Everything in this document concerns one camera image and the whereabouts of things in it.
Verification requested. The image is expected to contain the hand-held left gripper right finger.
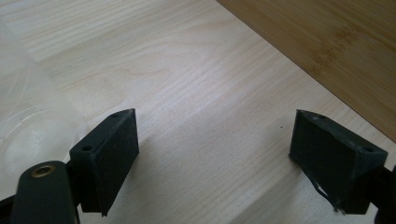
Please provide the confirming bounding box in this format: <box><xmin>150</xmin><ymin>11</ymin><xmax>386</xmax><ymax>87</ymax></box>
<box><xmin>289</xmin><ymin>108</ymin><xmax>389</xmax><ymax>216</ymax></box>

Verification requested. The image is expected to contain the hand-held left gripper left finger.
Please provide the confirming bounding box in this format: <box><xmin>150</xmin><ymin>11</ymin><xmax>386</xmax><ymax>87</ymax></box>
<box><xmin>68</xmin><ymin>107</ymin><xmax>140</xmax><ymax>217</ymax></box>

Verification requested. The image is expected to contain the clear plastic container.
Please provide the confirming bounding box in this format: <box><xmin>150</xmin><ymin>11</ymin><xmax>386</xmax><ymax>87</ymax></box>
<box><xmin>0</xmin><ymin>18</ymin><xmax>90</xmax><ymax>195</ymax></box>

